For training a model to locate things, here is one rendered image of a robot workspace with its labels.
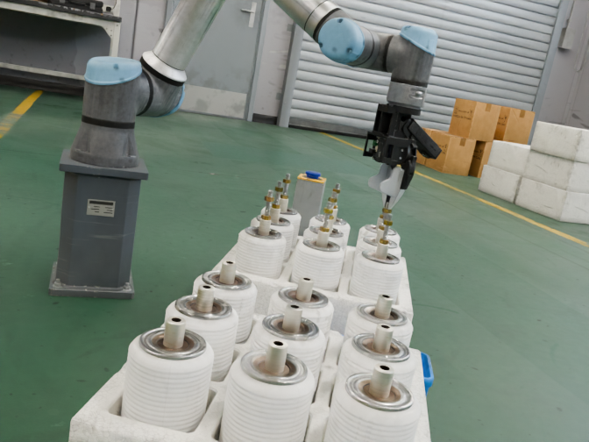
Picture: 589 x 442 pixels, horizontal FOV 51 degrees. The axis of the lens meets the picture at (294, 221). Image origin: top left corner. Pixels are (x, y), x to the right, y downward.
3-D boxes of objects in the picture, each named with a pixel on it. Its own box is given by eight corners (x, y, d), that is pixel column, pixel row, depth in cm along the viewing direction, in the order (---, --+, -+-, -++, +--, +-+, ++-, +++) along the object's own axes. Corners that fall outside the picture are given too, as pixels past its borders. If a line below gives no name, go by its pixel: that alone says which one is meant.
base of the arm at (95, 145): (67, 162, 131) (72, 117, 129) (70, 151, 145) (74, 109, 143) (140, 171, 136) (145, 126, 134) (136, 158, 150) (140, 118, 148)
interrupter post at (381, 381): (366, 397, 66) (372, 370, 65) (367, 387, 68) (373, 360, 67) (389, 402, 66) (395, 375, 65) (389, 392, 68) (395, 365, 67)
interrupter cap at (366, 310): (354, 321, 86) (355, 316, 86) (357, 302, 94) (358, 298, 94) (408, 332, 86) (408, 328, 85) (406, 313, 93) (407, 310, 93)
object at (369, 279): (394, 346, 125) (414, 263, 120) (367, 357, 117) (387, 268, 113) (357, 328, 131) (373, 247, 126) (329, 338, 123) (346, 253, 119)
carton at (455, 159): (467, 176, 500) (476, 139, 493) (442, 173, 493) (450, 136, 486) (449, 169, 528) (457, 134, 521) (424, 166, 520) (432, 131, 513)
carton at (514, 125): (526, 147, 512) (535, 111, 505) (501, 144, 505) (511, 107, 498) (505, 142, 540) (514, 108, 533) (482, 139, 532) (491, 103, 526)
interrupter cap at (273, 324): (256, 334, 76) (257, 330, 76) (267, 313, 84) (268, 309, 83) (315, 348, 75) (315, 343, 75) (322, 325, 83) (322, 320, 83)
